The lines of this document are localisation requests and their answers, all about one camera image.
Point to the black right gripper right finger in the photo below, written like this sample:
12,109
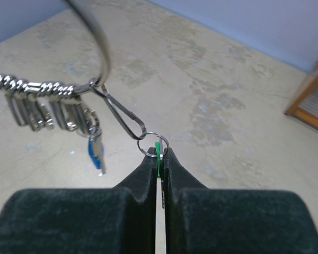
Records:
199,219

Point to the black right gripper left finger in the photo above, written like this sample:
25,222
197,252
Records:
121,219

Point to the green capped key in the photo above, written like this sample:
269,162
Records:
161,149

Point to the large silver keyring with clips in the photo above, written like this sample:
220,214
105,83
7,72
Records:
44,105

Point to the blue capped key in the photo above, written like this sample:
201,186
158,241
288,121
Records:
96,151

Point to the wooden rack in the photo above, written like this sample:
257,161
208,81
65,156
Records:
304,104

